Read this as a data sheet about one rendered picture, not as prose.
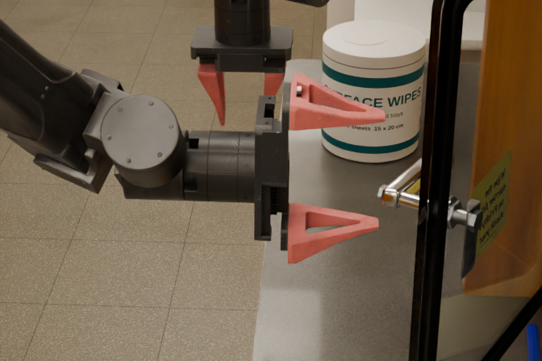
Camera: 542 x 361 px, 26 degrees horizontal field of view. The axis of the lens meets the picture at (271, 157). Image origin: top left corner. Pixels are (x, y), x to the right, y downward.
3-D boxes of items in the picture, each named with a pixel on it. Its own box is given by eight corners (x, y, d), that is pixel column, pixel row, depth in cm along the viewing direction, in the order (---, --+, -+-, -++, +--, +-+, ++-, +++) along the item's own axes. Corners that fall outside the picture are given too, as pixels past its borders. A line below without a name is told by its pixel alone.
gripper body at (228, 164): (279, 128, 89) (181, 126, 89) (277, 243, 93) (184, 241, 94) (282, 93, 94) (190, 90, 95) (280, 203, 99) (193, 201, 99)
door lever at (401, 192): (489, 184, 94) (492, 155, 93) (435, 234, 87) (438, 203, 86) (428, 167, 96) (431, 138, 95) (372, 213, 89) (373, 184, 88)
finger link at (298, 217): (383, 191, 90) (261, 187, 91) (378, 269, 94) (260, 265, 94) (380, 151, 96) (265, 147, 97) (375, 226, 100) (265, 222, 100)
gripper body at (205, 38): (290, 66, 119) (290, -4, 115) (190, 64, 119) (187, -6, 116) (293, 42, 124) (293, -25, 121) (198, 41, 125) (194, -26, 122)
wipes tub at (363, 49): (416, 122, 161) (423, 18, 155) (422, 165, 150) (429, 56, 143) (321, 119, 162) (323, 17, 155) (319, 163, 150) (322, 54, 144)
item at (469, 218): (479, 268, 89) (485, 202, 86) (466, 281, 87) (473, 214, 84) (455, 260, 90) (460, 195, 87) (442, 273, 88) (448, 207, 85)
